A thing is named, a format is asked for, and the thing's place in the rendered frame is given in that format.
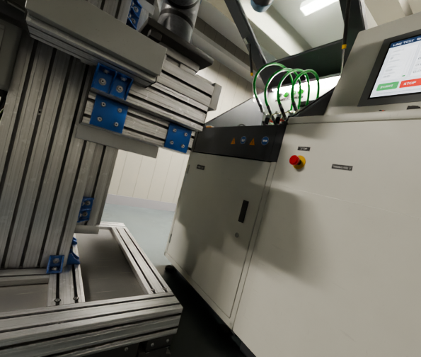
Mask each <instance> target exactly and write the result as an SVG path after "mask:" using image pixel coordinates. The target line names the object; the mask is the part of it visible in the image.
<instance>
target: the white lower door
mask: <svg viewBox="0 0 421 357"><path fill-rule="evenodd" d="M270 166H271V162H266V161H256V160H250V159H240V158H234V157H225V156H219V155H213V154H203V153H197V152H193V153H192V156H191V160H190V164H188V169H187V172H186V174H187V176H186V179H185V184H184V187H183V192H182V195H181V198H180V203H179V206H178V211H177V214H176V217H175V222H174V226H173V231H172V234H171V235H170V238H169V241H168V242H169V245H168V250H167V252H168V254H169V255H170V256H171V257H172V258H173V259H174V260H175V261H176V262H177V263H178V264H179V265H180V266H181V267H182V269H183V270H184V271H185V272H186V273H187V274H188V275H189V276H190V277H191V278H192V279H193V280H194V281H195V282H196V284H198V285H199V286H200V287H201V289H203V291H205V292H206V294H208V296H209V297H210V298H211V299H212V300H213V301H214V302H215V303H216V304H217V305H218V306H219V307H220V308H221V309H222V310H223V311H224V313H225V314H226V315H227V316H228V317H231V313H232V309H233V305H234V302H235V299H236V294H237V291H238V286H239V283H240V280H241V275H242V272H243V267H244V264H245V261H246V257H247V253H248V249H249V246H250V241H251V237H252V235H253V230H254V226H255V222H256V219H257V216H258V211H259V208H260V204H261V200H262V197H263V192H264V190H265V184H266V181H267V177H268V174H269V170H270Z"/></svg>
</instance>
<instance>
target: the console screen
mask: <svg viewBox="0 0 421 357"><path fill-rule="evenodd" d="M419 101H421V29H419V30H414V31H412V32H409V33H404V34H402V35H397V36H394V37H392V38H387V39H385V40H384V41H383V44H382V46H381V49H380V51H379V54H378V56H377V58H376V61H375V63H374V66H373V68H372V71H371V74H370V75H369V78H368V80H367V83H366V86H365V87H364V90H363V93H362V96H361V98H360V100H359V103H358V105H357V107H362V106H377V105H386V104H394V103H410V102H419Z"/></svg>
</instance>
